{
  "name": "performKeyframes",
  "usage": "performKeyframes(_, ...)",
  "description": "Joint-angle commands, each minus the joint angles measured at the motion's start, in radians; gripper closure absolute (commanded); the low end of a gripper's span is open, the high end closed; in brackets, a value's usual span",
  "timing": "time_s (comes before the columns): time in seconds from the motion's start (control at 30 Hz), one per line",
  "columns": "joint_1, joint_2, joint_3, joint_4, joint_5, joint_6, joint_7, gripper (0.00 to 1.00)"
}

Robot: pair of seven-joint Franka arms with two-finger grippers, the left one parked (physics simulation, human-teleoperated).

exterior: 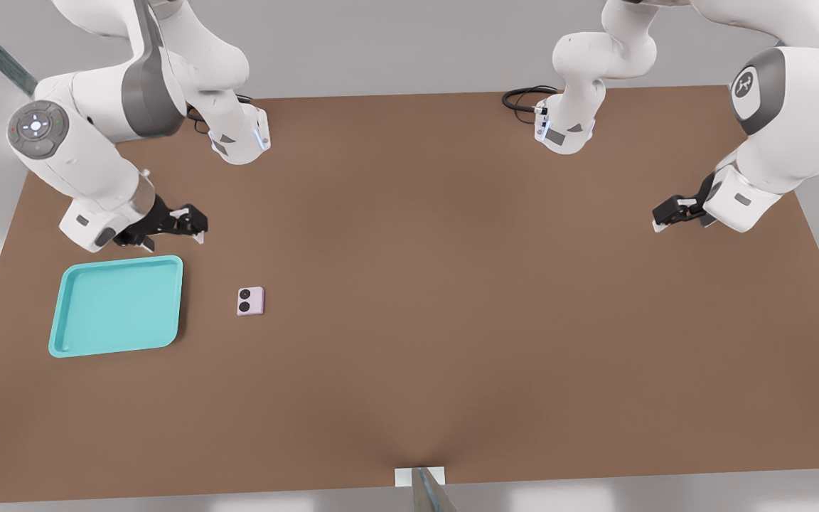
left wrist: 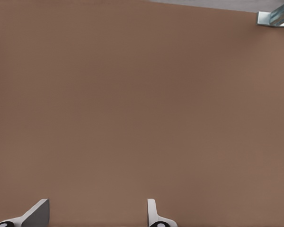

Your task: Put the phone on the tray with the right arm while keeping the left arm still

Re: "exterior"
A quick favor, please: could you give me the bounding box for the pale blue-green tray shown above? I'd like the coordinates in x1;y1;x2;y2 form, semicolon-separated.
48;255;184;358

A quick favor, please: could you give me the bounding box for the pale lilac phone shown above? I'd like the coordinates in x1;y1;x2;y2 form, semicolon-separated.
237;287;265;317

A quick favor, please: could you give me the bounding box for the black cable loop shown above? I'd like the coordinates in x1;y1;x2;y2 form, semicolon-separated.
185;93;255;136
502;85;560;127

